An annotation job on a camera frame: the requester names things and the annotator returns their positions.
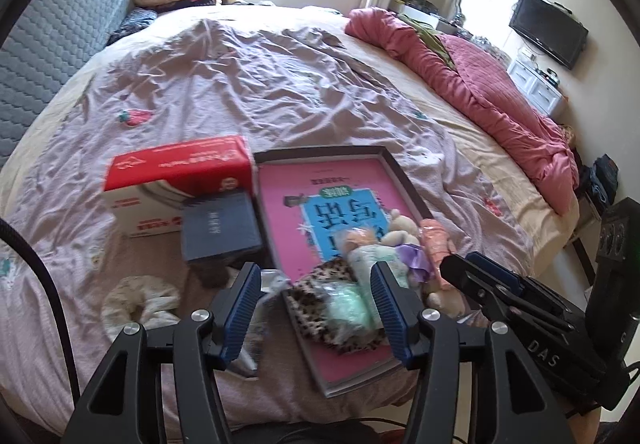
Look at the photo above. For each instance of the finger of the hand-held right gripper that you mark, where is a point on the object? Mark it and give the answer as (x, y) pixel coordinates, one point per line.
(480, 284)
(505, 276)

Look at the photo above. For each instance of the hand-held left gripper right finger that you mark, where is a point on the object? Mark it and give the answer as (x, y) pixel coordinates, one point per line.
(395, 314)

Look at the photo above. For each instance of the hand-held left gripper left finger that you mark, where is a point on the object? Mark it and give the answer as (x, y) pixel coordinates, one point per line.
(240, 314)

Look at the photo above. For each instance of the bagged mint green sponge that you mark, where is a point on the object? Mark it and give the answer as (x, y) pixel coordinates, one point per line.
(350, 309)

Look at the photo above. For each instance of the purple cloth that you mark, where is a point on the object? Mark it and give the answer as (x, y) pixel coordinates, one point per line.
(415, 264)

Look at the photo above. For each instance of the pink sock packet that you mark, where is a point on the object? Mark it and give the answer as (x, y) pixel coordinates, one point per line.
(435, 244)

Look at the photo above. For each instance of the green tissue packet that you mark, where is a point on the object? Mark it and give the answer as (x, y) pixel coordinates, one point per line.
(367, 259)

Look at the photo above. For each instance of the leopard print scrunchie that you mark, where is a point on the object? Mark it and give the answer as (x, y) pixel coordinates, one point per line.
(310, 294)

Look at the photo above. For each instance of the white and pink plush toy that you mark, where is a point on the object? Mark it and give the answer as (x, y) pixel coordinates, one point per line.
(400, 230)

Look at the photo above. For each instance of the bagged beige puff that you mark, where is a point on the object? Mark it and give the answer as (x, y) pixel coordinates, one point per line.
(355, 239)

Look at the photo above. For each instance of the pink book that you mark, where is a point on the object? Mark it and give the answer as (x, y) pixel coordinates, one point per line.
(320, 151)
(290, 204)

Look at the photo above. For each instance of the printed plastic packet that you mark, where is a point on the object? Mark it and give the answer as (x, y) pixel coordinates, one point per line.
(272, 284)

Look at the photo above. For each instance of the dark pouch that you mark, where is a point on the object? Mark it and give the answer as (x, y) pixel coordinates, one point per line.
(212, 274)

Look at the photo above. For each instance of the dark blue box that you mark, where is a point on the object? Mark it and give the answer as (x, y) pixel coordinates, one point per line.
(220, 224)

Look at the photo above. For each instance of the white patterned cloth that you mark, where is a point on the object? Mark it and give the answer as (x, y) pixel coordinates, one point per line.
(135, 299)

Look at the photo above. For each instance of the bed with cream sheet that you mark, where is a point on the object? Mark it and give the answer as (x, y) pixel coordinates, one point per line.
(500, 158)

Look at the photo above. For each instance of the dark blue bag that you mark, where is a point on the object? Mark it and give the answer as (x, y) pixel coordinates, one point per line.
(600, 179)

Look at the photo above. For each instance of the red and white tissue box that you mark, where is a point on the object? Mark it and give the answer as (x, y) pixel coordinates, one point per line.
(175, 163)

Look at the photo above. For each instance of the pink quilt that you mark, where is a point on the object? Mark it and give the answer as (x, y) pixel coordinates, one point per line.
(500, 93)

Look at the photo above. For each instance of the white drawer cabinet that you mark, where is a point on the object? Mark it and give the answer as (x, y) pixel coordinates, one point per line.
(537, 83)

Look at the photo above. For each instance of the purple strawberry duvet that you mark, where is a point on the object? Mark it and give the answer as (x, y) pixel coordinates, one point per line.
(250, 88)

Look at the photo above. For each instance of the olive green cloth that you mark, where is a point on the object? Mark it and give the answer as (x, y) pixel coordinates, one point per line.
(432, 38)

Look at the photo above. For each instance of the black television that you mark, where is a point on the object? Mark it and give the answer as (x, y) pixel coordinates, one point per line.
(547, 28)

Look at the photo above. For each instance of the dark patterned cloth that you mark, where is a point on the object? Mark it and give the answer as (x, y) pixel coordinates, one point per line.
(132, 23)

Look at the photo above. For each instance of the grey quilted headboard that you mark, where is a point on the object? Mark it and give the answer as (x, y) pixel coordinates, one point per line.
(50, 48)

